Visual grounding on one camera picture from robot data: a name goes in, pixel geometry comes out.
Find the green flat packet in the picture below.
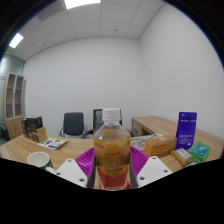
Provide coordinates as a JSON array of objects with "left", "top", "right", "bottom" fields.
[{"left": 187, "top": 140, "right": 212, "bottom": 163}]

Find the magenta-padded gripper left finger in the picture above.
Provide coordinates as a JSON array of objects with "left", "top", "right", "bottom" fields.
[{"left": 54, "top": 147, "right": 98, "bottom": 189}]

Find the ceiling air vent grille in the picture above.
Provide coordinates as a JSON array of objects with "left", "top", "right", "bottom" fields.
[{"left": 35, "top": 0, "right": 66, "bottom": 22}]

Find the orange-brown cardboard box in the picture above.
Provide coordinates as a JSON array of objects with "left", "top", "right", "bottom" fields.
[{"left": 143, "top": 134, "right": 178, "bottom": 158}]

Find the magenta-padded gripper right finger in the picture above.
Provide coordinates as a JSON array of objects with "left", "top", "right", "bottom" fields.
[{"left": 128, "top": 145, "right": 174, "bottom": 188}]

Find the clear bottle with yellow-red label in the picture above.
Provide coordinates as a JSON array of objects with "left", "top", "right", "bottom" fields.
[{"left": 93, "top": 107, "right": 131, "bottom": 191}]

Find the purple upright box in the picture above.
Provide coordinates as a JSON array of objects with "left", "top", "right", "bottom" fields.
[{"left": 175, "top": 111, "right": 198, "bottom": 150}]

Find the wooden glass-door shelf cabinet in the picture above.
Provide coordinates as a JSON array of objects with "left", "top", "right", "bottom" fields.
[{"left": 2, "top": 72, "right": 28, "bottom": 140}]

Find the white and green mug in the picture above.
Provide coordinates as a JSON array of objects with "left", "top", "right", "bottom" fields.
[{"left": 26, "top": 151, "right": 56, "bottom": 175}]

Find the black leather sofa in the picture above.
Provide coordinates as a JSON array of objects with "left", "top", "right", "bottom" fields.
[{"left": 0, "top": 123, "right": 10, "bottom": 142}]

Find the small square ceiling light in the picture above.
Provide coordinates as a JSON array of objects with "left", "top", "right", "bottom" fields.
[{"left": 8, "top": 32, "right": 25, "bottom": 49}]

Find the large square ceiling light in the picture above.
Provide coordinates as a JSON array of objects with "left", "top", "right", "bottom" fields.
[{"left": 63, "top": 0, "right": 102, "bottom": 10}]

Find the small yellow labelled box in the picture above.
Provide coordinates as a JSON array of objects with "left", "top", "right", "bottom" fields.
[{"left": 170, "top": 147, "right": 195, "bottom": 167}]

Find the dark fabric office chair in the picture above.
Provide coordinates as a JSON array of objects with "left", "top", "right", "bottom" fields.
[{"left": 58, "top": 112, "right": 86, "bottom": 139}]

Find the green and white leaflet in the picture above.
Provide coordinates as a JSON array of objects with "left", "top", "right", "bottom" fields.
[{"left": 38, "top": 137, "right": 69, "bottom": 150}]

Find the dark brown printed box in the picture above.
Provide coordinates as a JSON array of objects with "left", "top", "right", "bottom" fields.
[
  {"left": 27, "top": 126, "right": 48, "bottom": 144},
  {"left": 20, "top": 116, "right": 44, "bottom": 135}
]

